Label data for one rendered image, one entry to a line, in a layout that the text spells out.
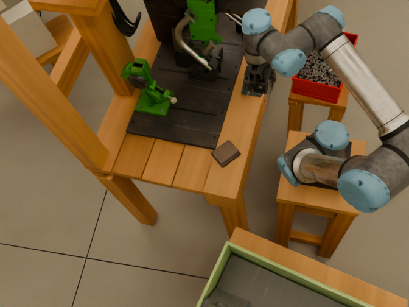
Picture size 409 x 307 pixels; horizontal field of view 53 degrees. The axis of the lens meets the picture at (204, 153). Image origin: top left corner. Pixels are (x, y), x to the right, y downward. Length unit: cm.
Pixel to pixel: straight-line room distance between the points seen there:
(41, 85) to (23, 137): 190
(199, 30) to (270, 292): 108
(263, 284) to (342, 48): 90
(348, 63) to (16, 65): 91
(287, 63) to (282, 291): 88
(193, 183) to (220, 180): 12
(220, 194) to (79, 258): 133
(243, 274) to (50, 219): 163
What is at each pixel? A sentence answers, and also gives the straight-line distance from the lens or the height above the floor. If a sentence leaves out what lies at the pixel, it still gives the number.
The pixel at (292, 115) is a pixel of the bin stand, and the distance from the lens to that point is 210.
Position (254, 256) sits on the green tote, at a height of 96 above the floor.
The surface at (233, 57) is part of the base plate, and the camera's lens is 199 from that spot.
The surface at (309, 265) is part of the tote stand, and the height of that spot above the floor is 79.
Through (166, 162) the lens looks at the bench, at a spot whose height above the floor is 88.
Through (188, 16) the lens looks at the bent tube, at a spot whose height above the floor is 121.
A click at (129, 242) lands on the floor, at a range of 265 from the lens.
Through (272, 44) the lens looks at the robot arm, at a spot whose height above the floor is 162.
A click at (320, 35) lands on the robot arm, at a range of 111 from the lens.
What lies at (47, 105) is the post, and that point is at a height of 138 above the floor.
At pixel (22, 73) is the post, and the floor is 154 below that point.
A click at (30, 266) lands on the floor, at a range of 288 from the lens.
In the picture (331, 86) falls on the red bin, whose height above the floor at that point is 92.
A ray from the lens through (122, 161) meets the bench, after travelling 183.
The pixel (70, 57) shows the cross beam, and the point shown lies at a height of 127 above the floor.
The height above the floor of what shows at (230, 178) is 90.
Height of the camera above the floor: 244
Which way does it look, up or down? 63 degrees down
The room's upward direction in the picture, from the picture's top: 18 degrees counter-clockwise
